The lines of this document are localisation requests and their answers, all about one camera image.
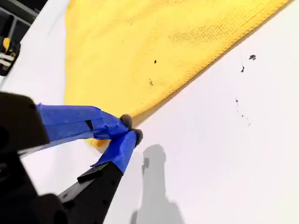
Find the yellow microfibre towel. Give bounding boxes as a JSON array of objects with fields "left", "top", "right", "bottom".
[{"left": 63, "top": 0, "right": 296, "bottom": 154}]

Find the black and yellow clamp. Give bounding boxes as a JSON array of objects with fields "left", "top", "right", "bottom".
[{"left": 0, "top": 36, "right": 21, "bottom": 77}]

